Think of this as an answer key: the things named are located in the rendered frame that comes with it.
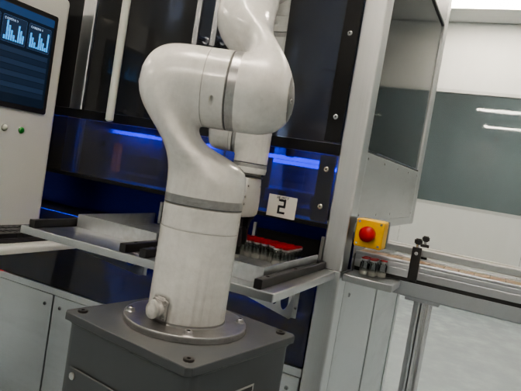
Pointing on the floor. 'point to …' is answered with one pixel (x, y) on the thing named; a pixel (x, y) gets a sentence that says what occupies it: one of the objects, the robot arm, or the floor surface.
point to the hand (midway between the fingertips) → (238, 236)
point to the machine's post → (346, 192)
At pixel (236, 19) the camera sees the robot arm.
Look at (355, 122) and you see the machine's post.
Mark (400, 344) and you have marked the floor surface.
